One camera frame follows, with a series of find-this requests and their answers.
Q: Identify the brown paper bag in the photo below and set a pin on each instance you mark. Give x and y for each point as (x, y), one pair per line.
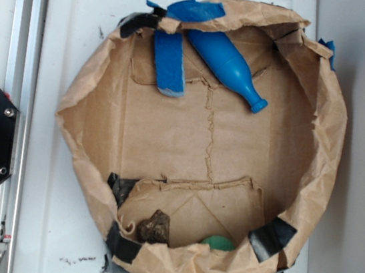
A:
(205, 159)

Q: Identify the blue plastic bottle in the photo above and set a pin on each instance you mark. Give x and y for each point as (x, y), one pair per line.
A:
(227, 64)

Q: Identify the brown rock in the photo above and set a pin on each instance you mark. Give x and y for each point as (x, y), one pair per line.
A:
(155, 229)

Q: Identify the green ball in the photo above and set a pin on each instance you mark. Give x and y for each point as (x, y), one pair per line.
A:
(219, 243)

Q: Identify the black tape piece top left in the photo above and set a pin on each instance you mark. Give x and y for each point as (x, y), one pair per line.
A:
(130, 24)

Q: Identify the black tape piece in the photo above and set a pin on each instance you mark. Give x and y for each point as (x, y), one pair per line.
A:
(123, 248)
(130, 24)
(271, 238)

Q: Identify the black tape piece bottom left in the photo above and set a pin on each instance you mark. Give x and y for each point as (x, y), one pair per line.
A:
(123, 248)

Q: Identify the blue painter tape strip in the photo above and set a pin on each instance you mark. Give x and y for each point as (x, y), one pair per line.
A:
(194, 11)

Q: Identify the black tape piece bottom right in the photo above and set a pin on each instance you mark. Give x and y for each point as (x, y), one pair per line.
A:
(271, 238)

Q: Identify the white plastic tray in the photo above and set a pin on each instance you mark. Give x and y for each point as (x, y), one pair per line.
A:
(55, 231)

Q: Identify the aluminium rail frame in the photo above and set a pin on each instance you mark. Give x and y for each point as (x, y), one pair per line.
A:
(20, 83)

